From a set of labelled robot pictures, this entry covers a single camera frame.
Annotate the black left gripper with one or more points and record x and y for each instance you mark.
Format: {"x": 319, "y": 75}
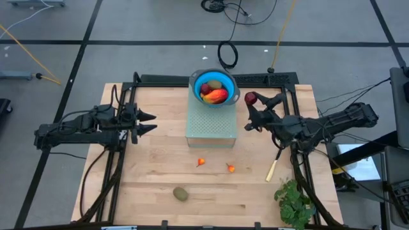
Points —
{"x": 131, "y": 119}

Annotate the green perforated metal shelf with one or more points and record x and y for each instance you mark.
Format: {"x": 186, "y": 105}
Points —
{"x": 211, "y": 124}

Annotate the pale flat screen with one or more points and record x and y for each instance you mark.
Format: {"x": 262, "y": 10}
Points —
{"x": 358, "y": 163}

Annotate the green plant in white pot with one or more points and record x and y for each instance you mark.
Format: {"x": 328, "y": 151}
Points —
{"x": 294, "y": 204}

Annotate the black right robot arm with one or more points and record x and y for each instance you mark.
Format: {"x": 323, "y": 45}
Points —
{"x": 335, "y": 123}

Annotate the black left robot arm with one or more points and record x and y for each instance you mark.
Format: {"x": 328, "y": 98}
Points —
{"x": 80, "y": 137}

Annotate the grey desk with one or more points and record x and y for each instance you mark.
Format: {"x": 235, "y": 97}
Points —
{"x": 399, "y": 105}

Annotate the black chair base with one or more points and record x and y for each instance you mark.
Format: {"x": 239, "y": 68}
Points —
{"x": 4, "y": 105}

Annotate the grey table-level camera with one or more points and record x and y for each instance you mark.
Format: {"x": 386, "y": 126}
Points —
{"x": 207, "y": 227}

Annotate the red yellow mango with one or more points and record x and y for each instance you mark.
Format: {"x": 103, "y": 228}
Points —
{"x": 216, "y": 96}

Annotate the brown green kiwi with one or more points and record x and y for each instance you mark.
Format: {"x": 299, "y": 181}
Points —
{"x": 180, "y": 194}
{"x": 214, "y": 84}

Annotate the grey metal floor bar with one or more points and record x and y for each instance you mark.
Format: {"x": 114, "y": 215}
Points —
{"x": 16, "y": 75}
{"x": 36, "y": 3}

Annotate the blue grey collapsible colander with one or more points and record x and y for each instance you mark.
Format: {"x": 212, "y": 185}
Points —
{"x": 198, "y": 79}

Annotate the black keyboard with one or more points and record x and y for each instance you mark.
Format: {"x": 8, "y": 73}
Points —
{"x": 401, "y": 198}

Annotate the dark red plum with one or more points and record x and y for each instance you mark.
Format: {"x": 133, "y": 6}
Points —
{"x": 250, "y": 98}
{"x": 206, "y": 89}

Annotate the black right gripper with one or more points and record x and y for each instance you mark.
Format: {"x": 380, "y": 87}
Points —
{"x": 271, "y": 119}

